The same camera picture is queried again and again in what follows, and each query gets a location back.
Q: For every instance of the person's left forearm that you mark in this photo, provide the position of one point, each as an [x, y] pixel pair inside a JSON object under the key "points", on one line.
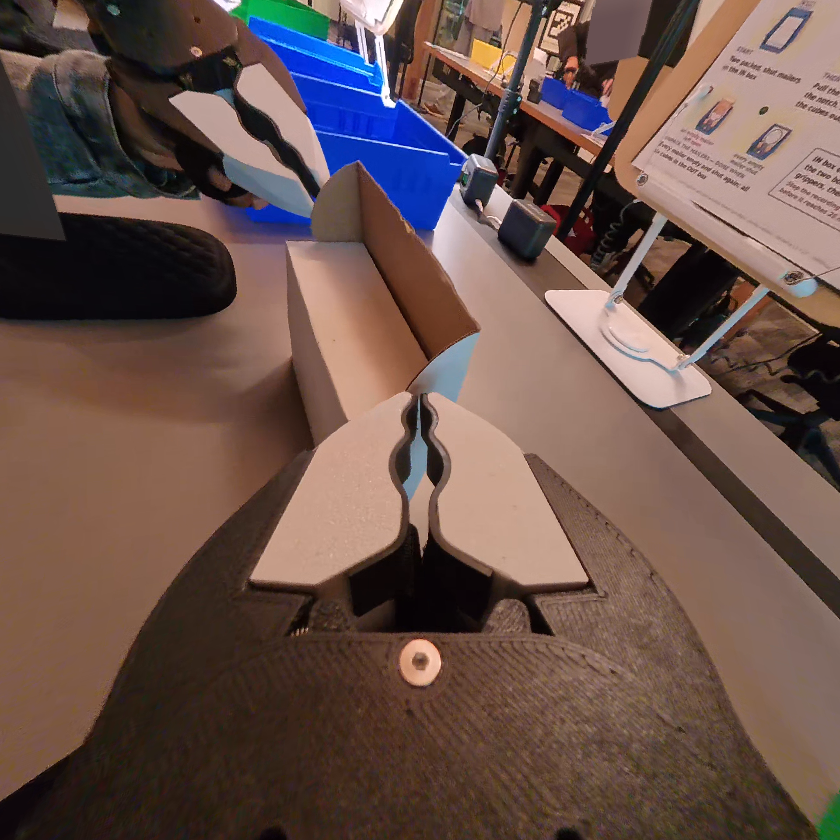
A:
{"points": [[72, 118]]}

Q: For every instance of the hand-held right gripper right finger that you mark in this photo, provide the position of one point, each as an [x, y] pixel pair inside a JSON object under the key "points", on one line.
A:
{"points": [[499, 518]]}

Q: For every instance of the black white marker poster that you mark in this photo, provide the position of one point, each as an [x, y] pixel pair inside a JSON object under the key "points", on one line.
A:
{"points": [[564, 26]]}

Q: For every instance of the red bag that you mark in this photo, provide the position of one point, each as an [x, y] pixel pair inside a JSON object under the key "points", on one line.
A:
{"points": [[564, 226]]}

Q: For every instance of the grey desk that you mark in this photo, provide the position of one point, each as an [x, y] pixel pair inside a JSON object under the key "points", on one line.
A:
{"points": [[164, 407]]}

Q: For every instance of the white cardboard mailer box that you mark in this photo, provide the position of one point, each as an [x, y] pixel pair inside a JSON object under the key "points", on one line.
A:
{"points": [[354, 315]]}

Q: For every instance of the black tripod pole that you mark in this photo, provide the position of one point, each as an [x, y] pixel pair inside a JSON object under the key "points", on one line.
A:
{"points": [[630, 118], [512, 98]]}

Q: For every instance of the wood-edged office desk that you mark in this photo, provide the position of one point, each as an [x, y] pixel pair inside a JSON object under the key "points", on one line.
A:
{"points": [[453, 58]]}

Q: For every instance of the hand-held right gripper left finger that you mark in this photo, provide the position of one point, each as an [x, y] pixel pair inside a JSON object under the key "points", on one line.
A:
{"points": [[341, 505]]}

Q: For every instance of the yellow plastic bin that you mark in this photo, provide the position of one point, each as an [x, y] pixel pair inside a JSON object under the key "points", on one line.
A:
{"points": [[489, 56]]}

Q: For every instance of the instruction sheet board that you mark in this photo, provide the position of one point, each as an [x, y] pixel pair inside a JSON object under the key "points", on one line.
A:
{"points": [[754, 98]]}

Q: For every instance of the green plastic bin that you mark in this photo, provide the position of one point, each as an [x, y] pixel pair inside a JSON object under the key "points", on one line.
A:
{"points": [[289, 19]]}

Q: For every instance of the black wrist rest pad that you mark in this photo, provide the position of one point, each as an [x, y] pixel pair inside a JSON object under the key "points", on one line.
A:
{"points": [[131, 269]]}

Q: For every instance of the brown cardboard board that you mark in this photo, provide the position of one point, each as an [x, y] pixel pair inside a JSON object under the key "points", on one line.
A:
{"points": [[640, 98]]}

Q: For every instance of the blue plastic bin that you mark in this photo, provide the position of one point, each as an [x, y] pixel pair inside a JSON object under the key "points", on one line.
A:
{"points": [[394, 184], [577, 105], [328, 92]]}

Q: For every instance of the person's left hand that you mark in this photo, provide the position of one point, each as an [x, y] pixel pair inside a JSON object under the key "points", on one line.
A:
{"points": [[203, 174]]}

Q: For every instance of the person's dark clothing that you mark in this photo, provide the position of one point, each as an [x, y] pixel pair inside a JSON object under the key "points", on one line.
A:
{"points": [[39, 26]]}

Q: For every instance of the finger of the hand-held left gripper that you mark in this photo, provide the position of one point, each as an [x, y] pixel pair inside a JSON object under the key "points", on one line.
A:
{"points": [[282, 111], [223, 124]]}

